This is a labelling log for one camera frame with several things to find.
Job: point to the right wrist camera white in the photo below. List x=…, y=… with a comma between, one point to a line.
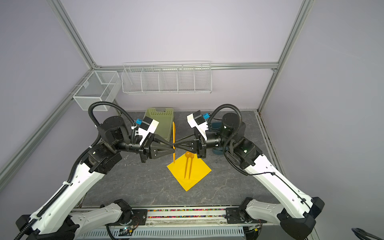
x=197, y=120

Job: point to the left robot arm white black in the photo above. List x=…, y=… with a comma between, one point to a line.
x=117, y=132

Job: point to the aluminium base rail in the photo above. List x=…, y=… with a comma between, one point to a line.
x=164, y=223

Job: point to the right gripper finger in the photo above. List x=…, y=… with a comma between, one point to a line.
x=187, y=141
x=181, y=151

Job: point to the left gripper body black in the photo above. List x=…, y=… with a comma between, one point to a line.
x=144, y=150

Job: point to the white wire shelf rack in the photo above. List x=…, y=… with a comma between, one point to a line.
x=167, y=77

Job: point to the yellow paper napkin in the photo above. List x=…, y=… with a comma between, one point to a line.
x=199, y=171

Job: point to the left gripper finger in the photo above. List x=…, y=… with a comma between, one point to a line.
x=156, y=153
x=160, y=140

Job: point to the orange plastic knife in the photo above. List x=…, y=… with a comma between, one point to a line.
x=174, y=140

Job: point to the white mesh wall basket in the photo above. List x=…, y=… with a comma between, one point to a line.
x=98, y=86

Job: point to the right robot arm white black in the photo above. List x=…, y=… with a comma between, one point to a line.
x=224, y=129

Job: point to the green perforated plastic basket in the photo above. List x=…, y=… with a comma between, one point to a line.
x=165, y=117

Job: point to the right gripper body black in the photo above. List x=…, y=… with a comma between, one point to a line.
x=216, y=141

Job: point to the orange plastic spoon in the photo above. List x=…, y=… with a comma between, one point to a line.
x=188, y=156

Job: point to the orange plastic fork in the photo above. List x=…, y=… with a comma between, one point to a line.
x=191, y=155

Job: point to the dark teal plastic bin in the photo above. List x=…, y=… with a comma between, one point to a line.
x=217, y=150

